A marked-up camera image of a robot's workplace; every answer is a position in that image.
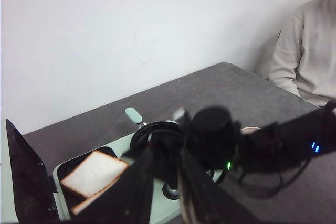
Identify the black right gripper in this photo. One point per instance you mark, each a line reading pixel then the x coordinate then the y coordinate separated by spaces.
pixel 211 137

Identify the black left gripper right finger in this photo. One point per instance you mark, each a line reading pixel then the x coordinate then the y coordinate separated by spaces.
pixel 202 200

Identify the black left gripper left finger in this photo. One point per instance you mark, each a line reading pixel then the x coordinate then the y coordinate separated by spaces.
pixel 128 200

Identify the beige ribbed bowl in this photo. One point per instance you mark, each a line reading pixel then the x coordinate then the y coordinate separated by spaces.
pixel 249 130

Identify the white bread slice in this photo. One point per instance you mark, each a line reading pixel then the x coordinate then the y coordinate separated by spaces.
pixel 94 173
pixel 81 206

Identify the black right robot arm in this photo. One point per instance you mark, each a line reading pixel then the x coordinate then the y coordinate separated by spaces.
pixel 279 147

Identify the mint green breakfast maker base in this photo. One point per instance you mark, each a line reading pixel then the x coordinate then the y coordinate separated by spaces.
pixel 163 209

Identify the right silver control knob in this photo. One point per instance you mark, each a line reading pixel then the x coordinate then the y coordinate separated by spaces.
pixel 170 190

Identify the small black frying pan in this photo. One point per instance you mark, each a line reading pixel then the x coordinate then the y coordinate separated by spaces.
pixel 161 136

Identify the person in beige sweater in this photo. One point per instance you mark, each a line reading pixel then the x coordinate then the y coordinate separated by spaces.
pixel 303 62

